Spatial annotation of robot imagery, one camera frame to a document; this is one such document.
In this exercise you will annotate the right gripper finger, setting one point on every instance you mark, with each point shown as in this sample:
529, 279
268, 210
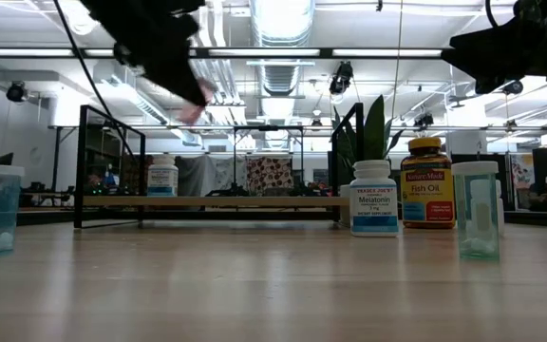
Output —
465, 42
465, 59

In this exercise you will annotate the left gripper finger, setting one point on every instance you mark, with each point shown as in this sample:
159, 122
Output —
195, 76
174, 78

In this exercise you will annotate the pink pill vial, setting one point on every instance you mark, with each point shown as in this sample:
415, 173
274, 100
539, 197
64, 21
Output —
191, 114

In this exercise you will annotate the white melatonin supplement bottle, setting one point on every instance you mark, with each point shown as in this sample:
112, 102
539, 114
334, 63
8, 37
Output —
162, 178
373, 204

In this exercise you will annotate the amber fish oil bottle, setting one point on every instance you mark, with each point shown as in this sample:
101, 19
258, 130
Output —
428, 190

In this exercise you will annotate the teal green pill vial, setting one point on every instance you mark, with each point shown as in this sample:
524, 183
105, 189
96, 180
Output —
463, 214

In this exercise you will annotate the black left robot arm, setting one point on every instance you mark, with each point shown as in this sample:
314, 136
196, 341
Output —
140, 14

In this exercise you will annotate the black ceiling spotlight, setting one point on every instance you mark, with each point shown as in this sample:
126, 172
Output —
341, 78
424, 119
15, 91
512, 87

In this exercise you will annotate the overhead light bar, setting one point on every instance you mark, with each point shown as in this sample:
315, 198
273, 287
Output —
264, 52

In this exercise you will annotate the grey cloth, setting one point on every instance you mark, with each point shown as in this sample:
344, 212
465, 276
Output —
197, 173

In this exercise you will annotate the green snake plant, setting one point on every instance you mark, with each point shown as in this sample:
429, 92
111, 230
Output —
374, 133

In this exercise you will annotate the floral patterned cloth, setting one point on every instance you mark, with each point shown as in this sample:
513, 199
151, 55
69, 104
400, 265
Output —
269, 173

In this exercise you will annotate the black metal tray rack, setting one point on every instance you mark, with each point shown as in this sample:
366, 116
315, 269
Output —
207, 201

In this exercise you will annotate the small black monitor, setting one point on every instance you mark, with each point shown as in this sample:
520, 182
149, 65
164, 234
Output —
5, 159

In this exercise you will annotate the silver ventilation duct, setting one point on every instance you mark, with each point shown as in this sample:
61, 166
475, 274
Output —
280, 28

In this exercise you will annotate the floral wall poster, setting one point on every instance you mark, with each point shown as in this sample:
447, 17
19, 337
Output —
522, 180

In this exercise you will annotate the black metal rig frame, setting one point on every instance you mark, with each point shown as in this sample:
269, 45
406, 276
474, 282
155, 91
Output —
41, 218

